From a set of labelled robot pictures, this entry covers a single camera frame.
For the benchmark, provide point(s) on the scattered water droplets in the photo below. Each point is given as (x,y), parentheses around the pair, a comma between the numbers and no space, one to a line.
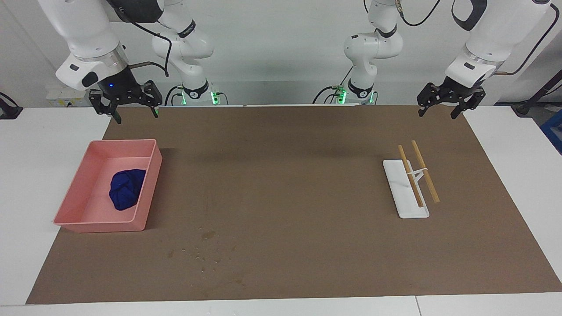
(197,252)

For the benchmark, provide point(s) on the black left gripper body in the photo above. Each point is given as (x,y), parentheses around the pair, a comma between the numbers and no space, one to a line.
(456,91)

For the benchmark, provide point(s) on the blue towel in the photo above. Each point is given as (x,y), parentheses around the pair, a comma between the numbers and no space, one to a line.
(126,189)

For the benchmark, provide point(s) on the white towel rack base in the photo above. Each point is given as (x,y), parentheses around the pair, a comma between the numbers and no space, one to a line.
(401,193)

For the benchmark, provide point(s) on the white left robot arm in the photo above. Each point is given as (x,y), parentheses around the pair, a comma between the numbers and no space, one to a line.
(496,30)

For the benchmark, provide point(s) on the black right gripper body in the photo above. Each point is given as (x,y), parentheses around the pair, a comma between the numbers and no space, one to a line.
(123,90)

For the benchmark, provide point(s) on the black tripod stand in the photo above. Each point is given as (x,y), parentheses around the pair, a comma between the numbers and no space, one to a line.
(538,96)

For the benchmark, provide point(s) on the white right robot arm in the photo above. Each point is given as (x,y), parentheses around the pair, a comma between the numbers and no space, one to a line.
(79,30)

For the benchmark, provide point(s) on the wooden rack rod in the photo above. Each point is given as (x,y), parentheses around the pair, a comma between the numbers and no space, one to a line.
(406,164)
(426,173)

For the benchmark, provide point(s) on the brown table mat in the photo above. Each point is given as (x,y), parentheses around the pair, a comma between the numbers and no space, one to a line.
(307,245)

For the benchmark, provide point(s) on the blue crate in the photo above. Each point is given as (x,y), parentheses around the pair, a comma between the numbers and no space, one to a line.
(554,131)

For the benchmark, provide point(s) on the white wall socket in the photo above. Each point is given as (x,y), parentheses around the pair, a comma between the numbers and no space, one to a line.
(66,97)

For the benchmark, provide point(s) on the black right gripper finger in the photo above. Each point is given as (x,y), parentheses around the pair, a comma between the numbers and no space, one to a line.
(153,96)
(99,104)

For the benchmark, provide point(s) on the black clamp mount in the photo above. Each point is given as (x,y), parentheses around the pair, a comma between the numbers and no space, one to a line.
(9,109)

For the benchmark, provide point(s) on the pink plastic bin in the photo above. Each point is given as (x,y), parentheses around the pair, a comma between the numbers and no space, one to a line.
(88,206)

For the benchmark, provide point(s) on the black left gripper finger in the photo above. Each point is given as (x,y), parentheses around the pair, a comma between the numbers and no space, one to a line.
(476,98)
(425,95)

